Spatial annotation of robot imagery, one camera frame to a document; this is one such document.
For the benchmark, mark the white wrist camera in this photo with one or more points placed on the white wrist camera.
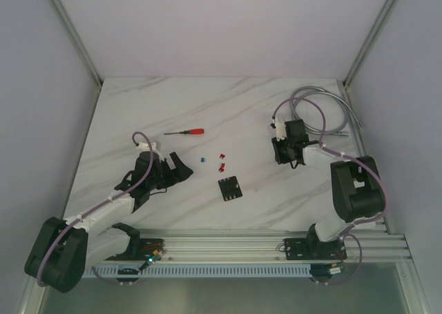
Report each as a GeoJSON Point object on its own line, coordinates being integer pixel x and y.
{"type": "Point", "coordinates": [280, 129]}
{"type": "Point", "coordinates": [155, 147]}

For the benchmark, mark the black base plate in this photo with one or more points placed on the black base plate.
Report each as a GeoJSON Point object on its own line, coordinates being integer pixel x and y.
{"type": "Point", "coordinates": [148, 248]}
{"type": "Point", "coordinates": [304, 249]}

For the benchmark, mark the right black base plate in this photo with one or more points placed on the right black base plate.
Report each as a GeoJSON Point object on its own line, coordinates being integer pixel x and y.
{"type": "Point", "coordinates": [304, 249]}

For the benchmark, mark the slotted cable duct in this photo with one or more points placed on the slotted cable duct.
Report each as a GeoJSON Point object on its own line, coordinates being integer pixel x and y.
{"type": "Point", "coordinates": [127, 273]}

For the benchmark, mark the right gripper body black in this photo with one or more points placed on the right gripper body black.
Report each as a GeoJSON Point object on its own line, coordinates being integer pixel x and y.
{"type": "Point", "coordinates": [282, 150]}

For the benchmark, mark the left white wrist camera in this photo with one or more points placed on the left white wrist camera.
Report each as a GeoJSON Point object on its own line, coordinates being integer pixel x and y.
{"type": "Point", "coordinates": [155, 147]}

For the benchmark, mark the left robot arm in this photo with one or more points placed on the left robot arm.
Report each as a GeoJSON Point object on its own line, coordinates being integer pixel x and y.
{"type": "Point", "coordinates": [65, 248]}

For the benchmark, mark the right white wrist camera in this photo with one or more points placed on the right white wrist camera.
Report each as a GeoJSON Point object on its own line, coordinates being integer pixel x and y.
{"type": "Point", "coordinates": [280, 129]}

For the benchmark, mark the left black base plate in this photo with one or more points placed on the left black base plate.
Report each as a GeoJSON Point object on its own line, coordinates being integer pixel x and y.
{"type": "Point", "coordinates": [148, 248]}

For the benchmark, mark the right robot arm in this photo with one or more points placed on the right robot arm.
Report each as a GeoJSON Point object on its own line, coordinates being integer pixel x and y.
{"type": "Point", "coordinates": [357, 196]}

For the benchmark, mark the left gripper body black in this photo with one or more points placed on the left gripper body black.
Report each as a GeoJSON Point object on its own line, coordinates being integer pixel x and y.
{"type": "Point", "coordinates": [168, 174]}

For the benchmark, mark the red handled screwdriver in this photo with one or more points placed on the red handled screwdriver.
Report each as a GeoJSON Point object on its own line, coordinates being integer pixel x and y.
{"type": "Point", "coordinates": [195, 131]}

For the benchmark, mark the black fuse box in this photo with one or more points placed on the black fuse box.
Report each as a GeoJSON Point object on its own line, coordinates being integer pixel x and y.
{"type": "Point", "coordinates": [230, 188]}

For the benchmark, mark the aluminium front rail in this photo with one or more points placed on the aluminium front rail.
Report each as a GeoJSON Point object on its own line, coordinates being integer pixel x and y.
{"type": "Point", "coordinates": [262, 246]}

